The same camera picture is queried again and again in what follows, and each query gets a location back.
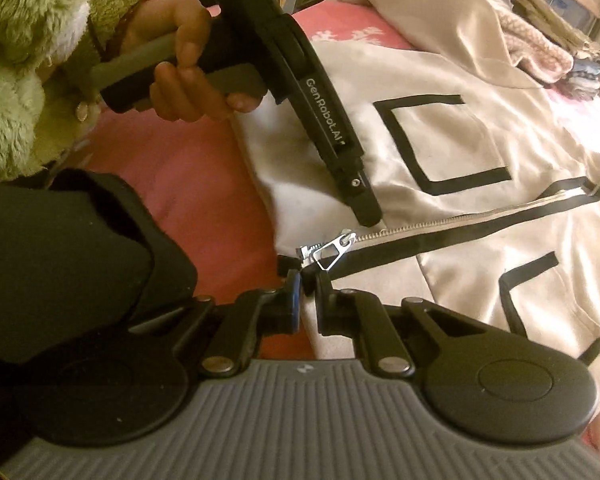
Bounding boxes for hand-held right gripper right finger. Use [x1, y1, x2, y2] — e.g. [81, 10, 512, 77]
[312, 271, 522, 380]

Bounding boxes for cream zip jacket black trim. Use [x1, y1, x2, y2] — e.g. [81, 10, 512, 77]
[230, 0, 600, 461]

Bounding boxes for blue folded clothes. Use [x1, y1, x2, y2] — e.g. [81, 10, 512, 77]
[565, 57, 600, 101]

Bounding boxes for pink floral blanket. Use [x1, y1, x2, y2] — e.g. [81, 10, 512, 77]
[75, 0, 600, 361]

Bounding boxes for olive beige folded clothes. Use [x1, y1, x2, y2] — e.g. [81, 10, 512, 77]
[511, 0, 600, 61]

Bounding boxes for person's left forearm green sleeve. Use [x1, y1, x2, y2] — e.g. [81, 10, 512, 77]
[0, 0, 177, 182]

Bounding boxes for person's left hand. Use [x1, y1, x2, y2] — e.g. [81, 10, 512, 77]
[107, 0, 262, 122]

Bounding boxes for person's black clothing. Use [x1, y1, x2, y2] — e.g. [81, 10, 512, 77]
[0, 167, 199, 386]

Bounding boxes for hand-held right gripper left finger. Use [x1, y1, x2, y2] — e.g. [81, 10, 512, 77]
[172, 269, 303, 379]

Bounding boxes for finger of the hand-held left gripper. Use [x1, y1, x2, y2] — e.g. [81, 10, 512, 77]
[330, 153, 384, 228]

